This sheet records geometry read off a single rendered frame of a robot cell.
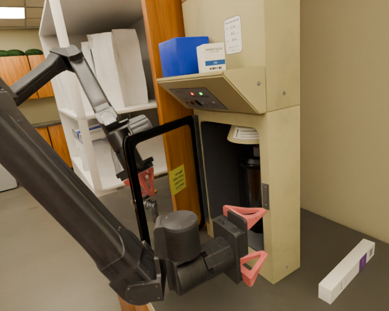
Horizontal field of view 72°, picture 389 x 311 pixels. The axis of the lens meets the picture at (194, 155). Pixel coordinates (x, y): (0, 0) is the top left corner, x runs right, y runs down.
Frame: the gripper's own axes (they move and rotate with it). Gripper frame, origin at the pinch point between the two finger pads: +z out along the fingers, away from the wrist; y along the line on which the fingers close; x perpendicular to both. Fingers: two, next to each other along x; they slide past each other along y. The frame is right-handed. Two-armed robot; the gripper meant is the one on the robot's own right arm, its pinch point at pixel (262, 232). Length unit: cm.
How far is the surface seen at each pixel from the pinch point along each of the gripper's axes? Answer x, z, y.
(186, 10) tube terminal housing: 39, 11, 48
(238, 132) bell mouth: 22.2, 14.0, 14.7
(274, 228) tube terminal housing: 8.9, 13.0, -8.4
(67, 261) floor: 213, -37, -122
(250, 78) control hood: 9.2, 7.1, 28.9
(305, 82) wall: 32, 55, 24
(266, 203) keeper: 10.2, 11.8, -1.5
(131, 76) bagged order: 147, 29, 34
